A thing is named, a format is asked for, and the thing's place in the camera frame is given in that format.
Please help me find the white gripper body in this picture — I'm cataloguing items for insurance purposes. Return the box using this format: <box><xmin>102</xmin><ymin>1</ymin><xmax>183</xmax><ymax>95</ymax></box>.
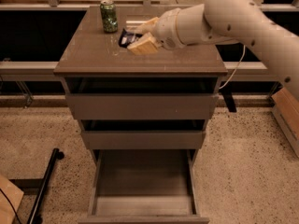
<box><xmin>153</xmin><ymin>8</ymin><xmax>182</xmax><ymax>49</ymax></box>

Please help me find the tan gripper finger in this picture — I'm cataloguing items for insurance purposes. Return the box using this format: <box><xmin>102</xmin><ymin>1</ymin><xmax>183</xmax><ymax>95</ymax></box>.
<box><xmin>127</xmin><ymin>33</ymin><xmax>162</xmax><ymax>55</ymax></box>
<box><xmin>134</xmin><ymin>17</ymin><xmax>159</xmax><ymax>35</ymax></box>

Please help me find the dark blue rxbar wrapper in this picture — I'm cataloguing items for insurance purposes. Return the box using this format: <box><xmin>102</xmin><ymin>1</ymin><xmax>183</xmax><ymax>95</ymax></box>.
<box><xmin>118</xmin><ymin>29</ymin><xmax>141</xmax><ymax>49</ymax></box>

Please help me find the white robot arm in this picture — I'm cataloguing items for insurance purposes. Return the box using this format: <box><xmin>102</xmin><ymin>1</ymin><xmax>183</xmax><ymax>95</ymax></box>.
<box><xmin>128</xmin><ymin>0</ymin><xmax>299</xmax><ymax>99</ymax></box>

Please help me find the grey drawer cabinet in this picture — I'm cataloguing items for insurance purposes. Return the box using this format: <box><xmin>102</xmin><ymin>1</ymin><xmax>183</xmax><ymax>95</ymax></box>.
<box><xmin>54</xmin><ymin>7</ymin><xmax>227</xmax><ymax>159</ymax></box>

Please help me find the grey top drawer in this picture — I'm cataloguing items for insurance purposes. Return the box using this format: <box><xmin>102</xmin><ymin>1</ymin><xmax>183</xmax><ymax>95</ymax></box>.
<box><xmin>66</xmin><ymin>77</ymin><xmax>218</xmax><ymax>120</ymax></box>

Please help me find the grey drawer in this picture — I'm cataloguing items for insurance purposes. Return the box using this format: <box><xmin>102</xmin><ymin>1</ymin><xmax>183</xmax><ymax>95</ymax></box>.
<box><xmin>78</xmin><ymin>149</ymin><xmax>209</xmax><ymax>224</ymax></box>
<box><xmin>81</xmin><ymin>119</ymin><xmax>206</xmax><ymax>149</ymax></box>
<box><xmin>66</xmin><ymin>77</ymin><xmax>218</xmax><ymax>120</ymax></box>

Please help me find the grey middle drawer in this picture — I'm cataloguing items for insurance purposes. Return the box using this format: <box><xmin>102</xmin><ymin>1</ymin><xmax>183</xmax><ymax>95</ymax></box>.
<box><xmin>81</xmin><ymin>119</ymin><xmax>206</xmax><ymax>149</ymax></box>

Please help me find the grey bottom drawer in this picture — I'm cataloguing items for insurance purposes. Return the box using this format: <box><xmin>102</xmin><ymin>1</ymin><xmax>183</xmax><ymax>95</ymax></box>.
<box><xmin>78</xmin><ymin>149</ymin><xmax>209</xmax><ymax>224</ymax></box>

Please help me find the green soda can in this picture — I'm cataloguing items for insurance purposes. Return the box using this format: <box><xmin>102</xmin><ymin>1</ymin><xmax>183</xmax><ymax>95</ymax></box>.
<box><xmin>100</xmin><ymin>0</ymin><xmax>118</xmax><ymax>33</ymax></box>

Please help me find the cardboard box right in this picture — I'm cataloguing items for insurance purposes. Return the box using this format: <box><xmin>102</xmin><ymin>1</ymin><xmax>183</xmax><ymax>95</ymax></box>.
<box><xmin>272</xmin><ymin>88</ymin><xmax>299</xmax><ymax>157</ymax></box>

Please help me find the black metal stand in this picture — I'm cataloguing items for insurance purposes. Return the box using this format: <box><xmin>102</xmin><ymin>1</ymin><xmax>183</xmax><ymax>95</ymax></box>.
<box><xmin>11</xmin><ymin>148</ymin><xmax>64</xmax><ymax>224</ymax></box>

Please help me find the cardboard piece left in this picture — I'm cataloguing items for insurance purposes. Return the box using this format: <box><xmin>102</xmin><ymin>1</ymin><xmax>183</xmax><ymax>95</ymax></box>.
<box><xmin>0</xmin><ymin>175</ymin><xmax>24</xmax><ymax>224</ymax></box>

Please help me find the white cable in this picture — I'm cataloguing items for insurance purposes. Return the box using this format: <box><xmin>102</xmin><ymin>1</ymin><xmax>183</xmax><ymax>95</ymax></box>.
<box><xmin>218</xmin><ymin>45</ymin><xmax>247</xmax><ymax>91</ymax></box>

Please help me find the metal railing frame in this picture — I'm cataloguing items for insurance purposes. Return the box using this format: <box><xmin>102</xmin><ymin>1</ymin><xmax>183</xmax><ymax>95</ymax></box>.
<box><xmin>1</xmin><ymin>0</ymin><xmax>298</xmax><ymax>81</ymax></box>

